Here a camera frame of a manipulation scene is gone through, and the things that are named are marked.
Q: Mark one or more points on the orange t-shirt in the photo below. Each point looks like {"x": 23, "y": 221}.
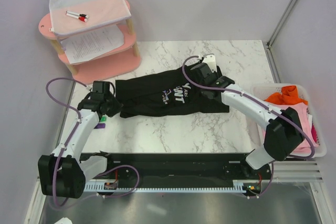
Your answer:
{"x": 288, "y": 96}

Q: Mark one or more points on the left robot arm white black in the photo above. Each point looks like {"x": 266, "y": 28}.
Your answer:
{"x": 62, "y": 173}

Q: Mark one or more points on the pink t-shirt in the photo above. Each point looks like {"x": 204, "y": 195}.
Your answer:
{"x": 304, "y": 148}

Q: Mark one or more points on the purple cap marker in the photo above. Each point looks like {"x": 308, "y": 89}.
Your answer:
{"x": 100, "y": 126}

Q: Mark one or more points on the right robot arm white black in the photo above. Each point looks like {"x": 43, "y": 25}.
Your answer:
{"x": 283, "y": 129}

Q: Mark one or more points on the printed paper sheets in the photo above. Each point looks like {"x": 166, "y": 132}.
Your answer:
{"x": 87, "y": 46}

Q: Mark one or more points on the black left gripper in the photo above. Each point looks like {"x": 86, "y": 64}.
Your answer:
{"x": 117, "y": 107}

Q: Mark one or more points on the red cap whiteboard marker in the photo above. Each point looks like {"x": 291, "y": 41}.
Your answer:
{"x": 83, "y": 19}

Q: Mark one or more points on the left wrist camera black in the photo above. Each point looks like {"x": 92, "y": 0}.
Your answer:
{"x": 101, "y": 87}

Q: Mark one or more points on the black cap whiteboard marker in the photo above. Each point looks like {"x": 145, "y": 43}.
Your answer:
{"x": 83, "y": 15}

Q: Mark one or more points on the black printed t-shirt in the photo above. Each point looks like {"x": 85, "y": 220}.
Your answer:
{"x": 162, "y": 94}

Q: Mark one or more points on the pink three-tier wooden shelf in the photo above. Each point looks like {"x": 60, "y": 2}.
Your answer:
{"x": 124, "y": 59}

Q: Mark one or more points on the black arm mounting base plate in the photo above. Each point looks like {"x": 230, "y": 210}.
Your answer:
{"x": 181, "y": 170}

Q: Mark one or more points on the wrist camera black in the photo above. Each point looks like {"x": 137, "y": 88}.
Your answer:
{"x": 204, "y": 75}
{"x": 101, "y": 87}

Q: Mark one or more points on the aluminium rail frame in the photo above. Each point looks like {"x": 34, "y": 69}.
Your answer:
{"x": 290, "y": 169}

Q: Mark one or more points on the green cap marker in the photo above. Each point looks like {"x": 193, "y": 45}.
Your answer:
{"x": 103, "y": 119}

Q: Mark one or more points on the white slotted cable duct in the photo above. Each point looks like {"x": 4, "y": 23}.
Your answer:
{"x": 102, "y": 187}

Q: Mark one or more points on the white plastic laundry basket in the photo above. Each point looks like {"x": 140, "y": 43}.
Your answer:
{"x": 263, "y": 91}

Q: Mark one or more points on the white mesh zipper pouch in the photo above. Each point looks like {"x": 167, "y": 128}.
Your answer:
{"x": 101, "y": 13}

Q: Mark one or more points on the magenta garment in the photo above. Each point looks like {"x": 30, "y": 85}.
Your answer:
{"x": 315, "y": 136}

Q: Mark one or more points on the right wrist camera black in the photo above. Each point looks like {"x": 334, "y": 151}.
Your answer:
{"x": 204, "y": 75}

